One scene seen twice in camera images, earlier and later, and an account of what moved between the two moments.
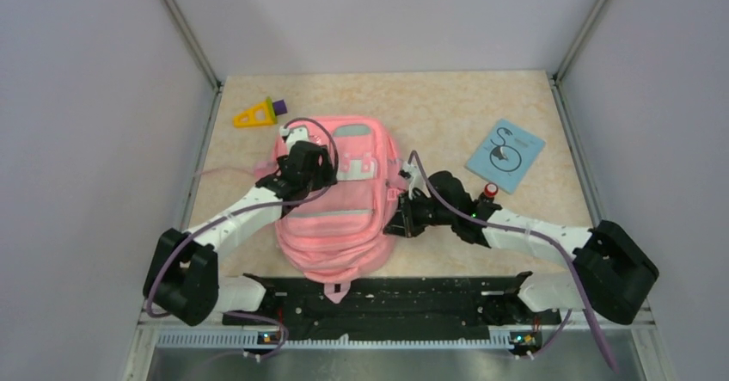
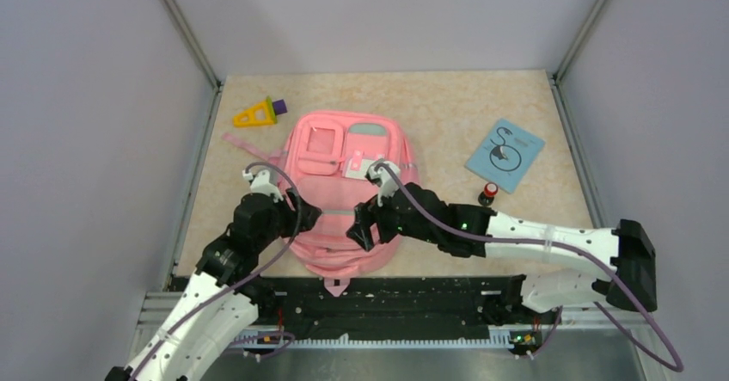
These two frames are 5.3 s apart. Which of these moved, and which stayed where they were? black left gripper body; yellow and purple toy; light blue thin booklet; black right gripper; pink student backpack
Moved: black right gripper; pink student backpack; black left gripper body
Stayed: light blue thin booklet; yellow and purple toy
